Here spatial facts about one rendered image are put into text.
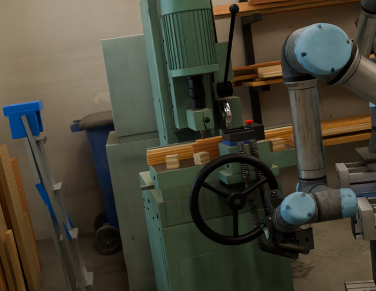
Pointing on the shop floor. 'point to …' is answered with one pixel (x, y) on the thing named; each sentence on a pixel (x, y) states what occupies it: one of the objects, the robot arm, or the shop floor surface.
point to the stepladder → (49, 192)
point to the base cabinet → (213, 257)
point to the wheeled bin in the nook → (103, 123)
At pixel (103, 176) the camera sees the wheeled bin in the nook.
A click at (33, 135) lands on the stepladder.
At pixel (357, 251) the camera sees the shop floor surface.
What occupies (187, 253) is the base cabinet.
